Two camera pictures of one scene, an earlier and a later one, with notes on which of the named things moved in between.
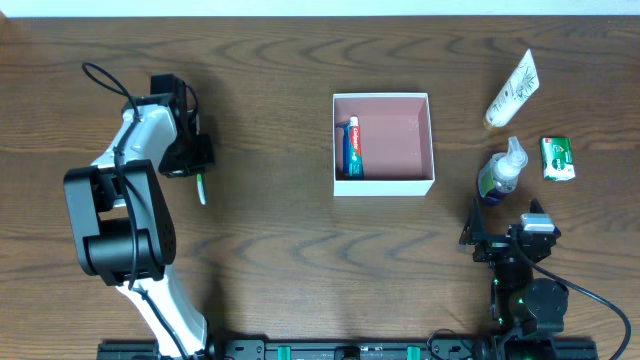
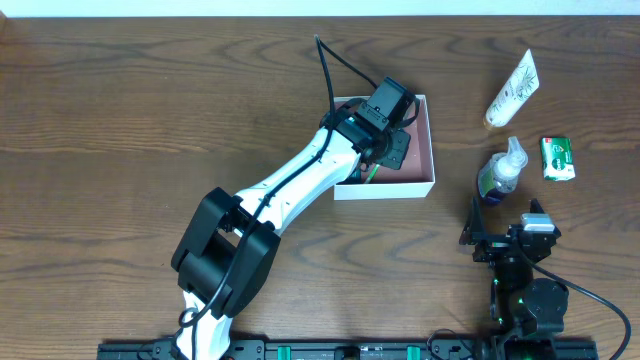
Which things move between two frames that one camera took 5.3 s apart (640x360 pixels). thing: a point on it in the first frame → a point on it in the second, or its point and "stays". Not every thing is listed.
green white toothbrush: x=201 y=189 → x=372 y=174
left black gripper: x=187 y=163 → x=396 y=151
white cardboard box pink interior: x=398 y=154 stays
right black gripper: x=493 y=245 stays
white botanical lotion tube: x=521 y=85 stays
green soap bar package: x=557 y=158 stays
